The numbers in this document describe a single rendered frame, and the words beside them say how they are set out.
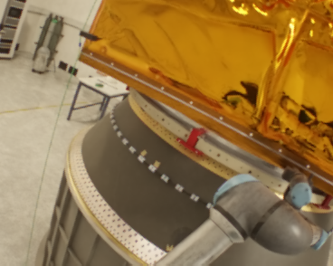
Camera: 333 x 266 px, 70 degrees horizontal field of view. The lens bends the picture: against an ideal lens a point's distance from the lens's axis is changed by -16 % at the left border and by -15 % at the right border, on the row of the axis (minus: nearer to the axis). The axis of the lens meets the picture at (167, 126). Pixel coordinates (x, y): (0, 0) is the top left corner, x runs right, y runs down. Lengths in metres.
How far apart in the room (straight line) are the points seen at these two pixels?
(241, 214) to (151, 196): 0.71
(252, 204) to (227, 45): 0.78
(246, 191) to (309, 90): 0.69
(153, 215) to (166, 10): 0.94
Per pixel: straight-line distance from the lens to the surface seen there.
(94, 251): 1.49
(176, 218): 1.23
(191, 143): 1.21
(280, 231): 0.60
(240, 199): 0.63
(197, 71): 1.23
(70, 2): 9.19
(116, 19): 1.45
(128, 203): 1.31
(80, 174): 1.56
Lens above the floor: 2.02
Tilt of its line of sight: 16 degrees down
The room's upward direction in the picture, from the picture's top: 24 degrees clockwise
